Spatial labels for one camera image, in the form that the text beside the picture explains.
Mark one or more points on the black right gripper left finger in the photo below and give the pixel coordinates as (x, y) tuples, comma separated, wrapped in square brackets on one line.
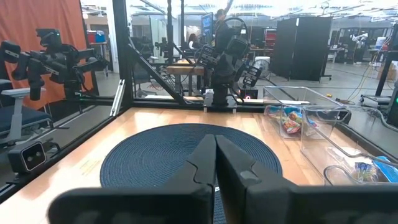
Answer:
[(155, 205)]

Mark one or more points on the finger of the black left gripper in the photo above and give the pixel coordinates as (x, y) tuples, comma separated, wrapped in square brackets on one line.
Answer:
[(225, 63), (234, 69)]

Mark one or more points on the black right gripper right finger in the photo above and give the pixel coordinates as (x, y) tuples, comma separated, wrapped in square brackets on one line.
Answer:
[(280, 205)]

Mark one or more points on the blue orange granola bar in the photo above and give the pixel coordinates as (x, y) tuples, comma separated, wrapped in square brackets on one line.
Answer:
[(276, 111)]

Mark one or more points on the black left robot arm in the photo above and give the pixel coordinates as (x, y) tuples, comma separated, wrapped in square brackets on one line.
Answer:
[(221, 90)]

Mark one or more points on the black background robot arm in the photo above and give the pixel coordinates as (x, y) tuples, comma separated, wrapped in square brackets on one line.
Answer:
[(59, 67)]

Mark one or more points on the person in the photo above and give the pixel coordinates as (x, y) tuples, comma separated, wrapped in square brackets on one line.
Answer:
[(221, 28), (192, 40)]

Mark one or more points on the wooden background table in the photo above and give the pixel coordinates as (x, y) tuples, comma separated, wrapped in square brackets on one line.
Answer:
[(183, 70)]

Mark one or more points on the dark upright monitor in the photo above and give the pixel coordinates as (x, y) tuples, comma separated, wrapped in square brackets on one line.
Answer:
[(206, 28)]

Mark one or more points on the white floor fan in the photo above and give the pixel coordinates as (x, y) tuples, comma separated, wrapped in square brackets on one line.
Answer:
[(262, 67)]

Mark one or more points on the clear plastic bin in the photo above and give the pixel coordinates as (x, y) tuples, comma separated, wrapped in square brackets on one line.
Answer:
[(270, 99), (314, 146)]

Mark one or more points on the round dark blue woven mat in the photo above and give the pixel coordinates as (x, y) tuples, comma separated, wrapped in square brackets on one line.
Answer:
[(155, 155)]

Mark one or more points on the black room partition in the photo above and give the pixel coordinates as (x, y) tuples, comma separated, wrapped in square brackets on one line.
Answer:
[(301, 46)]

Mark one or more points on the blue storage box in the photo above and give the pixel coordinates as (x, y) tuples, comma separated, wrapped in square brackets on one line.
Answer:
[(100, 37)]

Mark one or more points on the red storage box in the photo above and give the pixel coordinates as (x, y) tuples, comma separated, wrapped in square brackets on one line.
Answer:
[(91, 37)]

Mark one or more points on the black slanted stand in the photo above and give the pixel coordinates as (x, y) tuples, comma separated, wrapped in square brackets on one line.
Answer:
[(385, 71)]

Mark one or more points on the office chair white armrest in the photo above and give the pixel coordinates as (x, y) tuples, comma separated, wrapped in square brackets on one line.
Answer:
[(18, 116)]

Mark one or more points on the orange curtain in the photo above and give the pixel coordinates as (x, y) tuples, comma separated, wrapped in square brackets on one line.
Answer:
[(37, 15)]

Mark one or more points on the silver frame bracket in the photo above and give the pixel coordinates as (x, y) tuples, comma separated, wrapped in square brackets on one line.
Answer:
[(118, 98)]

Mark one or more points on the black table-level camera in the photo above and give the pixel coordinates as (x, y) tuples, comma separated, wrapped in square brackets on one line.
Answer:
[(29, 157)]

